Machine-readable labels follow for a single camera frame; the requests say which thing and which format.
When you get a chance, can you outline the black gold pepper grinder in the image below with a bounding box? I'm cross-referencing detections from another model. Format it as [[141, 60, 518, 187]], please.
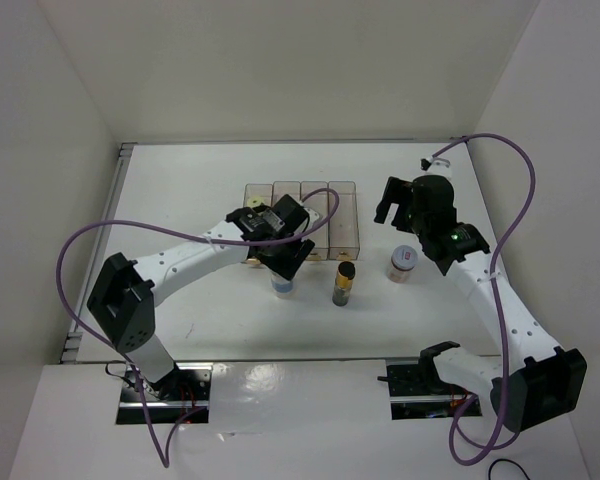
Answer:
[[332, 261, 356, 307]]

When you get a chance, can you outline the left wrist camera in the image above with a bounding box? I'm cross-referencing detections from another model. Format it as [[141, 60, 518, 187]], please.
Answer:
[[305, 207, 322, 231]]

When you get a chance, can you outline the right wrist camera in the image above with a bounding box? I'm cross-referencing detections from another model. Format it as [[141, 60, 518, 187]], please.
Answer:
[[421, 156, 453, 180]]

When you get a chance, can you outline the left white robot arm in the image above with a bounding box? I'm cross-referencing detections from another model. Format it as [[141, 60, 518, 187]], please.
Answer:
[[87, 195, 319, 400]]

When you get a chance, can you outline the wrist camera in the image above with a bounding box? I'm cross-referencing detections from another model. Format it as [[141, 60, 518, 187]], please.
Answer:
[[305, 207, 322, 231], [421, 156, 453, 180]]

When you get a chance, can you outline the clear organizer bin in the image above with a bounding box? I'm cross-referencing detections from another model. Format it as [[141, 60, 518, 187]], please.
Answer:
[[328, 181, 360, 261], [301, 181, 329, 261], [272, 181, 301, 204], [242, 183, 273, 208]]

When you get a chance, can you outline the thin black cable loop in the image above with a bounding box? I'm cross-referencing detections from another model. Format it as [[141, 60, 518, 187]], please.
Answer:
[[488, 458, 531, 480]]

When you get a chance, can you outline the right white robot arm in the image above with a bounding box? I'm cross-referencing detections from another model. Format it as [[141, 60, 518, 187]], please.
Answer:
[[374, 175, 587, 433]]

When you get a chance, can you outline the white blue cylindrical shaker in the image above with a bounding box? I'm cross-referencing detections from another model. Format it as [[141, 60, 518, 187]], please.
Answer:
[[270, 272, 295, 298]]

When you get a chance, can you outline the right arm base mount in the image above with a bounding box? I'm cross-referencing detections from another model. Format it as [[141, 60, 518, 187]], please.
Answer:
[[377, 360, 470, 420]]

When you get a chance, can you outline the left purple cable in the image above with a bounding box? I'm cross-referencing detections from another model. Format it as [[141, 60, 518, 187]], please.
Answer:
[[57, 188, 340, 469]]

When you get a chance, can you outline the yellow cap spice bottle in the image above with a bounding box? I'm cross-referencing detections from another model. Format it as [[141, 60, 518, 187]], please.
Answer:
[[244, 195, 271, 214]]

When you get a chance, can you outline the red label spice jar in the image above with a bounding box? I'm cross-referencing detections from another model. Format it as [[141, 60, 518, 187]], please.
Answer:
[[387, 245, 419, 283]]

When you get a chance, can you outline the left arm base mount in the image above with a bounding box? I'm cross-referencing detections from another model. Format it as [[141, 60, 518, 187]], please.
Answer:
[[105, 362, 213, 425]]

